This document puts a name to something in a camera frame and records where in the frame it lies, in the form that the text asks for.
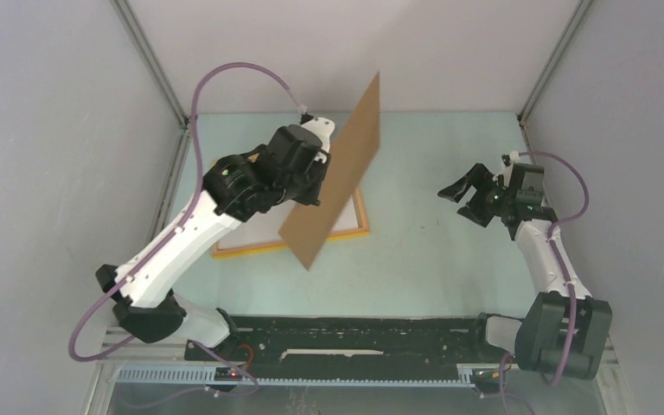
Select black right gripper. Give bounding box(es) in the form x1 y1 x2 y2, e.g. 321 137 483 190
437 163 514 229

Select brown cardboard backing board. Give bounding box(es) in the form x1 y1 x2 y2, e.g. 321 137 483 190
279 73 380 270

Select building and sky photo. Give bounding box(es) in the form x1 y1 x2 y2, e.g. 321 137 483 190
216 195 365 251

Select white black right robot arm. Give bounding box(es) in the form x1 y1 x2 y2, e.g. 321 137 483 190
437 160 612 380

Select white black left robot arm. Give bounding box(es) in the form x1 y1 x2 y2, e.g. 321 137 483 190
96 118 335 360

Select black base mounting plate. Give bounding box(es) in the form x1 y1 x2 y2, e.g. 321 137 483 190
185 312 525 381

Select small electronics board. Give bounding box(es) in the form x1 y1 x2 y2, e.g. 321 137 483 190
214 367 245 382

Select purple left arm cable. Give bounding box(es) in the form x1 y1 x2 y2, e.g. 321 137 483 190
67 61 308 399

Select left aluminium corner post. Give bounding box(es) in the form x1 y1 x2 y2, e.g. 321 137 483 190
110 0 191 128

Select aluminium corner post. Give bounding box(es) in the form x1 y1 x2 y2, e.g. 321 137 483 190
110 0 191 128
518 0 595 127

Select right aluminium corner post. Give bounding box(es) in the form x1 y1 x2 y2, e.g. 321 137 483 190
518 0 595 127

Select aluminium rail front frame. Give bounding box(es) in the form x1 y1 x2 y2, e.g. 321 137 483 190
80 323 631 415

